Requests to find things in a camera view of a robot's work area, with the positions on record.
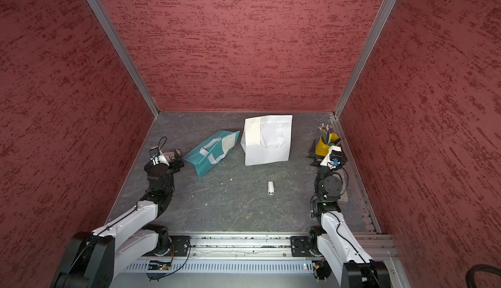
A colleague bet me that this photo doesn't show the teal gift bag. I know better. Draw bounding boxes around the teal gift bag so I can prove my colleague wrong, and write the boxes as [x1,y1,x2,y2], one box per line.
[183,130,235,178]

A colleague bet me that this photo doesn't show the white gift bag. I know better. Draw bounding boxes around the white gift bag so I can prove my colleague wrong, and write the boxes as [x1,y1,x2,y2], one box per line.
[241,115,293,166]

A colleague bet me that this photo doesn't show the small white stapler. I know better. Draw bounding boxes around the small white stapler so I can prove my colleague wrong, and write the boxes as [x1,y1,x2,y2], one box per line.
[267,181,275,195]

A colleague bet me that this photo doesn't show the white receipt long strip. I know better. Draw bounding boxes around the white receipt long strip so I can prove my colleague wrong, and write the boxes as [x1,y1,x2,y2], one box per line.
[221,131,240,153]

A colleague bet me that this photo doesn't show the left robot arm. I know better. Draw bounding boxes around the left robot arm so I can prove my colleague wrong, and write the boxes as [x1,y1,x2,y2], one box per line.
[50,156,184,287]

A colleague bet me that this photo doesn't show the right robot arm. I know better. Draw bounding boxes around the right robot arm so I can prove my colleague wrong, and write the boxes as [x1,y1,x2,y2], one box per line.
[307,139,392,287]

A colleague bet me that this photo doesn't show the yellow pencil cup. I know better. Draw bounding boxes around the yellow pencil cup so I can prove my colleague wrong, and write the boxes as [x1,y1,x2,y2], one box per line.
[315,133,341,157]

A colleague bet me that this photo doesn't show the pencils in cup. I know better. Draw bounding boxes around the pencils in cup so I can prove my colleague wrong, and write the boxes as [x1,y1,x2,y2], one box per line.
[319,123,341,146]

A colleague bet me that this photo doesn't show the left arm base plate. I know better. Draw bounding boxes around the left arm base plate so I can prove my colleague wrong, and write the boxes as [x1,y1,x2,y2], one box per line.
[153,236,191,257]

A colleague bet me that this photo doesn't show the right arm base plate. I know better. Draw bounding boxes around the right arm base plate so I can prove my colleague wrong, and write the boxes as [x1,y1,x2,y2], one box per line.
[290,236,313,257]

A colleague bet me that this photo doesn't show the aluminium front rail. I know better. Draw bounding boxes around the aluminium front rail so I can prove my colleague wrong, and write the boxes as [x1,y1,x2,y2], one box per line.
[80,232,400,261]

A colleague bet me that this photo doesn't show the perforated cable tray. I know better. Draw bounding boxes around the perforated cable tray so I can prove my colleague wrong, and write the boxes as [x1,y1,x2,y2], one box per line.
[123,259,315,275]

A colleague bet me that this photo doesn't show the black cable bottom right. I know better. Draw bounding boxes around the black cable bottom right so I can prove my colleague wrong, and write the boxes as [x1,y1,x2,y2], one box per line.
[465,264,501,288]

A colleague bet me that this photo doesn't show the right corner aluminium post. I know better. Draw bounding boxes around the right corner aluminium post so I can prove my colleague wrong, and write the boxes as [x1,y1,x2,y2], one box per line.
[333,0,397,120]

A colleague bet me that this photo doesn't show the corner aluminium post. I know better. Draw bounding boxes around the corner aluminium post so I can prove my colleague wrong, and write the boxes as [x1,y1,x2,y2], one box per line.
[86,0,160,118]
[333,0,397,120]

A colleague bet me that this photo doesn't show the left corner aluminium post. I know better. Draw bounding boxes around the left corner aluminium post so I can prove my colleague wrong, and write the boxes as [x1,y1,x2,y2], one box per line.
[86,0,160,118]

